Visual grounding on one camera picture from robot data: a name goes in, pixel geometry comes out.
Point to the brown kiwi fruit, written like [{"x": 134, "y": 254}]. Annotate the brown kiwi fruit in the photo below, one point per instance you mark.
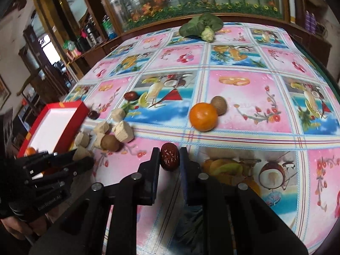
[
  {"x": 109, "y": 142},
  {"x": 220, "y": 104}
]

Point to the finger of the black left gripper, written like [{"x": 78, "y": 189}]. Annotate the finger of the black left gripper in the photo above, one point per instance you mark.
[
  {"x": 40, "y": 162},
  {"x": 66, "y": 172}
]

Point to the red box with white inside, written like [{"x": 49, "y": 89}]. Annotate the red box with white inside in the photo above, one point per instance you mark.
[{"x": 55, "y": 128}]

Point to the dark wooden chair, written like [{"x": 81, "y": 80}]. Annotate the dark wooden chair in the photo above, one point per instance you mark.
[{"x": 47, "y": 88}]

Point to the purple bottle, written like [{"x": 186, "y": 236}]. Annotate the purple bottle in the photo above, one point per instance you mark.
[
  {"x": 313, "y": 24},
  {"x": 307, "y": 21}
]

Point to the black thermos flask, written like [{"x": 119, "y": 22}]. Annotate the black thermos flask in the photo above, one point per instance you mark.
[{"x": 89, "y": 32}]

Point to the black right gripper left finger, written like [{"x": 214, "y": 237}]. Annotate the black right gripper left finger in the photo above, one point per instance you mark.
[{"x": 104, "y": 216}]

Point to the framed wall painting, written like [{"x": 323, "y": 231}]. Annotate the framed wall painting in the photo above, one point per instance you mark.
[{"x": 4, "y": 93}]

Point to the orange mandarin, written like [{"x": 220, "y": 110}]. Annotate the orange mandarin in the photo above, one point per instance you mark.
[
  {"x": 203, "y": 117},
  {"x": 30, "y": 151}
]

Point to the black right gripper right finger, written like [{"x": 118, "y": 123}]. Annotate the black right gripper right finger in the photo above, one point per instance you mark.
[{"x": 235, "y": 219}]

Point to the dark red jujube date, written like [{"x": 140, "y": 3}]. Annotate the dark red jujube date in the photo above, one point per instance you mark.
[
  {"x": 131, "y": 96},
  {"x": 169, "y": 157},
  {"x": 94, "y": 115}
]

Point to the colourful fruit print tablecloth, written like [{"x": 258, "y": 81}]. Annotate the colourful fruit print tablecloth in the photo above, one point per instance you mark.
[{"x": 250, "y": 107}]

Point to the green leafy vegetable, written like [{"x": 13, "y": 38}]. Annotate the green leafy vegetable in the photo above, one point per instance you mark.
[{"x": 203, "y": 26}]

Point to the person's left hand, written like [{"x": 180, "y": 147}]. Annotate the person's left hand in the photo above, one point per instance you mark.
[{"x": 20, "y": 229}]

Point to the green label plastic bottle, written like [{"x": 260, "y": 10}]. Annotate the green label plastic bottle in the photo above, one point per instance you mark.
[{"x": 108, "y": 27}]

